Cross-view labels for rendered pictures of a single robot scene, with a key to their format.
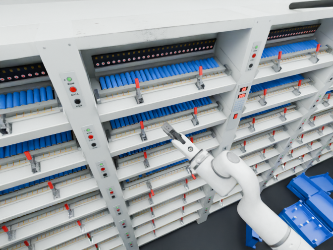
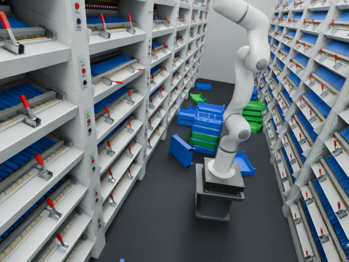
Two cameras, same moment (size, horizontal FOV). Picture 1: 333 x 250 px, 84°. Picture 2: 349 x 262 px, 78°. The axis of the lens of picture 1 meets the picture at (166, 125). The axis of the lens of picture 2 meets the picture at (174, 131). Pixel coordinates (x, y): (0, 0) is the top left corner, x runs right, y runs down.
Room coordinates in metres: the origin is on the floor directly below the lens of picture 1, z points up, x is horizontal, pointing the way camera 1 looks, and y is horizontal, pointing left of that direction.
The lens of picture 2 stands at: (-0.21, 0.72, 1.31)
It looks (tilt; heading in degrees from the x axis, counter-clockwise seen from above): 29 degrees down; 303
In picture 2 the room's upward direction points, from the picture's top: 7 degrees clockwise
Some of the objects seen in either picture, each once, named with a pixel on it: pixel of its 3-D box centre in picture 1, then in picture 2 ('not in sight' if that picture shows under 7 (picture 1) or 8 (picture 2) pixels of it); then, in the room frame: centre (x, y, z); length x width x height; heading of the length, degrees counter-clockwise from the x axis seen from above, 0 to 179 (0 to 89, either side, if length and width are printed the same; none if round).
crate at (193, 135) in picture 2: not in sight; (205, 132); (0.63, -1.15, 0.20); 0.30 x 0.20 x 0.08; 23
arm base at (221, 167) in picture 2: not in sight; (224, 158); (0.15, -0.47, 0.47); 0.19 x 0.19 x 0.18
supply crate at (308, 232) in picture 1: (305, 222); (207, 118); (0.63, -1.15, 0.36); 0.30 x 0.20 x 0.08; 23
